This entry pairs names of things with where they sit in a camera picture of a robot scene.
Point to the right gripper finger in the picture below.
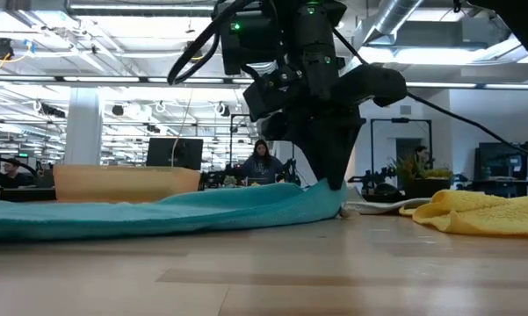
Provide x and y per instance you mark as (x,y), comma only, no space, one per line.
(334,153)

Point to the yellow microfiber towel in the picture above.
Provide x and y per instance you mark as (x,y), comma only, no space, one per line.
(487,215)

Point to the blue microfiber towel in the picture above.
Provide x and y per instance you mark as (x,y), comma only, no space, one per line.
(158,219)

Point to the black metal rack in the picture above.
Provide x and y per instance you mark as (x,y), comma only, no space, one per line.
(371,149)

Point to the black robot equipment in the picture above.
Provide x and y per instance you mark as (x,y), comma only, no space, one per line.
(373,180)

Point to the person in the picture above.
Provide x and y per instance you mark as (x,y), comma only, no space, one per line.
(261,167)
(421,153)
(12,175)

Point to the small potted green plant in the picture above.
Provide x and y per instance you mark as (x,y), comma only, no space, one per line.
(421,175)

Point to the black computer monitor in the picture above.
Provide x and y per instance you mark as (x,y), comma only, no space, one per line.
(175,153)

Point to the dark wide monitor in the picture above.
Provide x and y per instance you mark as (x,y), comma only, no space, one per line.
(501,160)

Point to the wooden tray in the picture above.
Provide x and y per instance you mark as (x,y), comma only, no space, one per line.
(123,184)

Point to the white building column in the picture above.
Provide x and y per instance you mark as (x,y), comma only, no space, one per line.
(83,127)

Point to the black desk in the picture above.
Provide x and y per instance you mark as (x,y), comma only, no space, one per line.
(22,194)

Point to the silver ventilation duct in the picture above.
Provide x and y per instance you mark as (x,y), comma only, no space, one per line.
(391,17)

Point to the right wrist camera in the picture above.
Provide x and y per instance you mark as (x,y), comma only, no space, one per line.
(250,39)

